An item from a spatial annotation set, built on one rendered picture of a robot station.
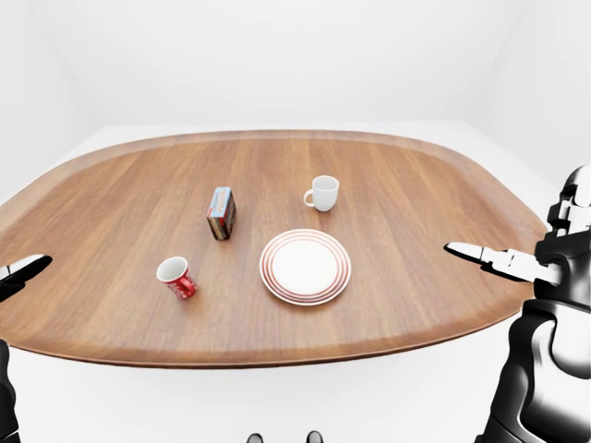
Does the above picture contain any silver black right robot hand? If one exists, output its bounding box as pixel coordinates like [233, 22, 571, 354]
[443, 164, 591, 306]

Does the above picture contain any red mug with white print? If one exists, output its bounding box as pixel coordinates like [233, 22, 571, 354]
[155, 256, 199, 302]

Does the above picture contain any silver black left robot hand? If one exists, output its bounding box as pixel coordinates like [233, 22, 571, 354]
[0, 254, 54, 305]

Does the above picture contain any white plate with red rings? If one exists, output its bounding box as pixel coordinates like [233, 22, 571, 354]
[259, 228, 353, 307]

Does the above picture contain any printed food box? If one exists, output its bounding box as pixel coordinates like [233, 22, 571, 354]
[205, 186, 238, 242]

